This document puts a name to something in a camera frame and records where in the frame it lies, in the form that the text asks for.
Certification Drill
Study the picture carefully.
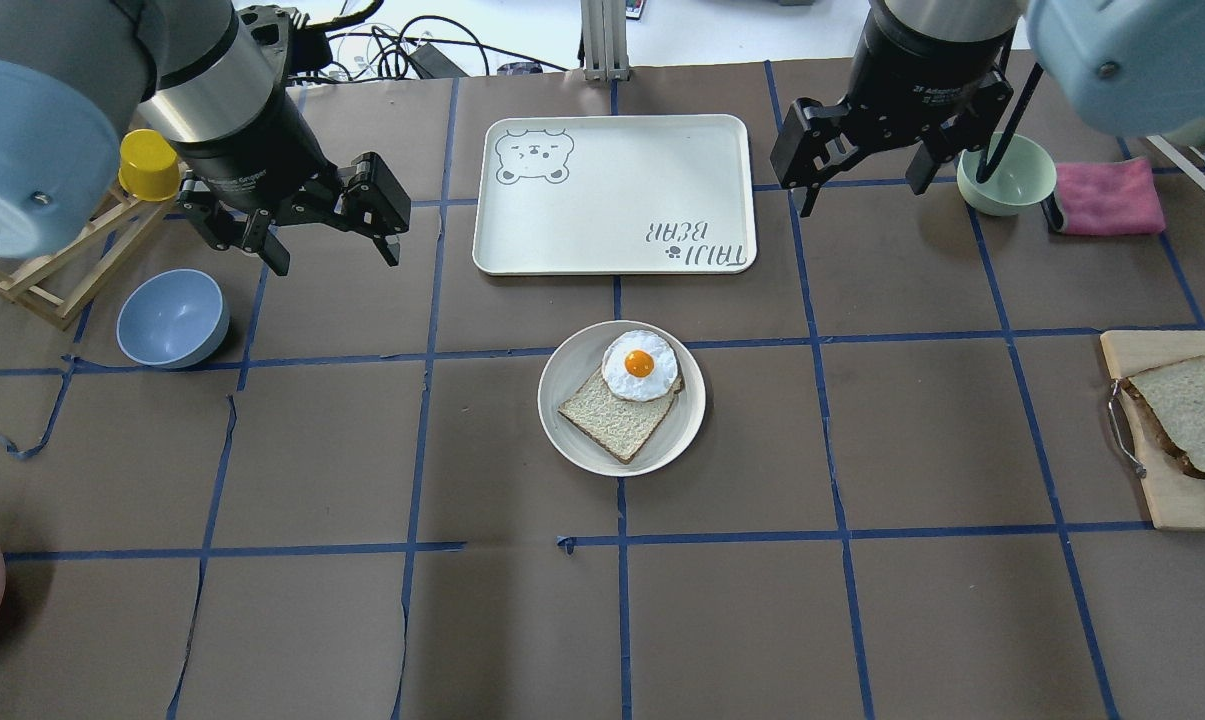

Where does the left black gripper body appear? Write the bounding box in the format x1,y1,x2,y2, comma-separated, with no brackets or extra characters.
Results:
172,90,411,250

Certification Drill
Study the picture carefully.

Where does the black power adapter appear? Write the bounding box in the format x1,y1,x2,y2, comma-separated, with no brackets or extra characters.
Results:
407,45,469,79

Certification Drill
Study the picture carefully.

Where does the wooden cutting board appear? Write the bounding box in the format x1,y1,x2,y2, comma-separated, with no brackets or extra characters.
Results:
1100,331,1205,530

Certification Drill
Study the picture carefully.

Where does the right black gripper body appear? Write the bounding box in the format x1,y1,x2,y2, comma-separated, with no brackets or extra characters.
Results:
768,10,1015,196

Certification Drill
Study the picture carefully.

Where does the fried egg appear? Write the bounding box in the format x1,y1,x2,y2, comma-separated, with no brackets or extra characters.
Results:
599,331,681,402

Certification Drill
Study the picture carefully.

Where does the bread slice on plate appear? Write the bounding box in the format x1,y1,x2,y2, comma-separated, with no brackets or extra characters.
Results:
557,370,684,465

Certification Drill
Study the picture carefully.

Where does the aluminium frame post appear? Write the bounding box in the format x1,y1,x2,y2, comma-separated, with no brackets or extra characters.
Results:
580,1,631,82

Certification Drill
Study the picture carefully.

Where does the white round plate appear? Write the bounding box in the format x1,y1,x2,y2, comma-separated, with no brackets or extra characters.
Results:
537,321,709,477

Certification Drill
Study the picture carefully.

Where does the cream bear tray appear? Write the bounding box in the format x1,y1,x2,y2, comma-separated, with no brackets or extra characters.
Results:
471,114,758,275

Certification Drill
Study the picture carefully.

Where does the wooden cup rack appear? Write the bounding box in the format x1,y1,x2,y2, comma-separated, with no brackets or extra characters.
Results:
0,184,176,331

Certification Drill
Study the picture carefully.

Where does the blue bowl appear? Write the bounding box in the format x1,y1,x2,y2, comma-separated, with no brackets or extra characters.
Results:
116,268,230,370

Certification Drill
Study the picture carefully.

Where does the bread slice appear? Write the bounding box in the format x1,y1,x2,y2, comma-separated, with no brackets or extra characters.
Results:
1119,355,1205,479
557,370,684,465

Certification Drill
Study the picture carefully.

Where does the yellow cup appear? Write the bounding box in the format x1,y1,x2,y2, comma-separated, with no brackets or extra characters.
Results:
117,129,181,202

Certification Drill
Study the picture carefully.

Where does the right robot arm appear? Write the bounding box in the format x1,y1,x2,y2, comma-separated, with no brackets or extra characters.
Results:
768,1,1205,217

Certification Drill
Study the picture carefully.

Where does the pink cloth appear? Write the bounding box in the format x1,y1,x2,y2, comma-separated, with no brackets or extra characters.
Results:
1040,158,1166,237

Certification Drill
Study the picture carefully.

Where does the green bowl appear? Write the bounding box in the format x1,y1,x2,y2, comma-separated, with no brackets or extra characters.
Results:
957,135,1056,217

